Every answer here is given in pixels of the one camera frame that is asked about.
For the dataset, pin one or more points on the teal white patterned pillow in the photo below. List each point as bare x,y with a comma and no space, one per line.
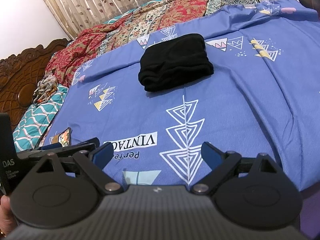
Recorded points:
36,120

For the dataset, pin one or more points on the crumpled floral cloth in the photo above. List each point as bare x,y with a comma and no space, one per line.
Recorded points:
45,89

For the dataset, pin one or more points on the black pants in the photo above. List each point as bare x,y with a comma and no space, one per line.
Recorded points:
173,63

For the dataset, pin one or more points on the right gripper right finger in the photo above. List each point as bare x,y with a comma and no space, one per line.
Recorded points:
223,166

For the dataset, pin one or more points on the brown cardboard card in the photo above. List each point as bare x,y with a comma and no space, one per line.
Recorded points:
54,139

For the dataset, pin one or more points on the red patterned quilt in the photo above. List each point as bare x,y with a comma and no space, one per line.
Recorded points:
102,38

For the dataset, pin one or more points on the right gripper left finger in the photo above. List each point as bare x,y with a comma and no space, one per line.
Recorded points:
92,164

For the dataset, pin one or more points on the blue printed bedsheet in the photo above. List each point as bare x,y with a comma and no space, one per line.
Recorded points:
263,97

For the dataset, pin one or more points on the carved wooden headboard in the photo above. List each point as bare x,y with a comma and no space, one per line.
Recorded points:
20,75

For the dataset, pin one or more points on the person's left hand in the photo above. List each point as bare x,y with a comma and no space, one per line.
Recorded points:
7,219

